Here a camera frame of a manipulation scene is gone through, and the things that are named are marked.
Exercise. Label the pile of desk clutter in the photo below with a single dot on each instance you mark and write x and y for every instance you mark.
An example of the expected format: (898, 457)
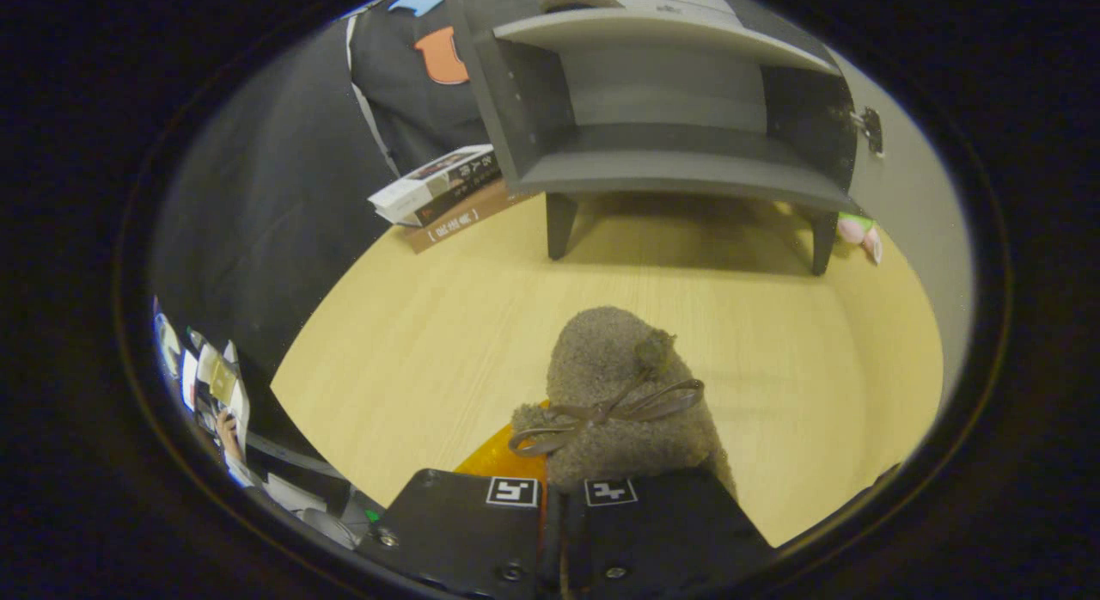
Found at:
(223, 394)

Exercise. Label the blue display screen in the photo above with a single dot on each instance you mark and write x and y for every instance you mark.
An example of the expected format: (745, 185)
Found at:
(168, 342)

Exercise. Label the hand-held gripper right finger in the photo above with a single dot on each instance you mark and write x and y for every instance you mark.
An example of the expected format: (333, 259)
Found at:
(670, 531)

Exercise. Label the black backdrop cloth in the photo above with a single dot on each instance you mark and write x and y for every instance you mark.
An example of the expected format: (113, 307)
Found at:
(258, 205)

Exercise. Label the white book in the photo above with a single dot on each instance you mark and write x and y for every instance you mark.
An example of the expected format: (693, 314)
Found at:
(421, 192)

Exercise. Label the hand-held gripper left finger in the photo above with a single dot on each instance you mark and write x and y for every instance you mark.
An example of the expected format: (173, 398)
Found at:
(455, 531)

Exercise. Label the brown book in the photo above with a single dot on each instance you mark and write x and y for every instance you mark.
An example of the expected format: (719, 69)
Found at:
(468, 217)

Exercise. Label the pink and green plush toy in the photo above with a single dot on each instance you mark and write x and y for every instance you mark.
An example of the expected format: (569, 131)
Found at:
(855, 230)

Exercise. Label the grey shoe cabinet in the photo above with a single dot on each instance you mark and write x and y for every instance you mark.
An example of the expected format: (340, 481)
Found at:
(670, 166)

